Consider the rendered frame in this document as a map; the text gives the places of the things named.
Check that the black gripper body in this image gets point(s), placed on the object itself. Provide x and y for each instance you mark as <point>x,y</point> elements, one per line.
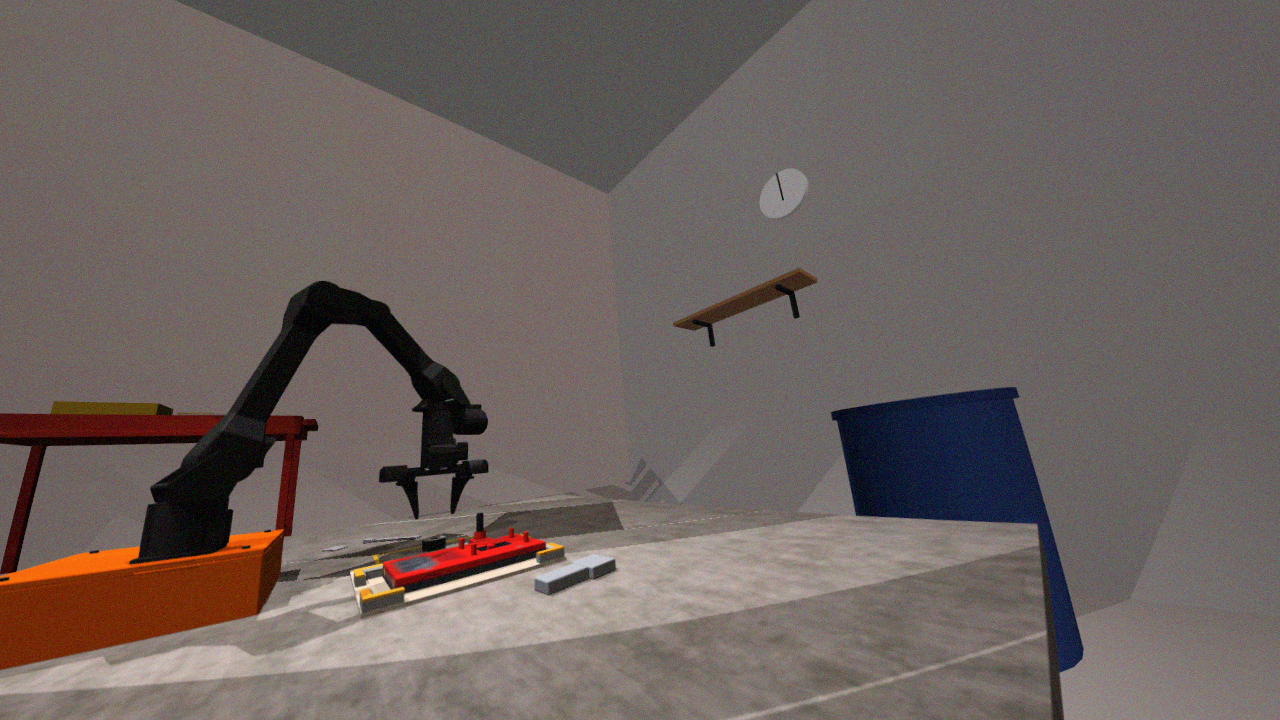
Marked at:
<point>402,474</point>

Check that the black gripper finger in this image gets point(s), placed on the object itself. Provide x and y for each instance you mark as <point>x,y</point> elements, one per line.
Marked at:
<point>411,490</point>
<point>457,487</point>

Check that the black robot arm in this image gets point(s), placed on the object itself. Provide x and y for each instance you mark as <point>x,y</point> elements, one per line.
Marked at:
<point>191,515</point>

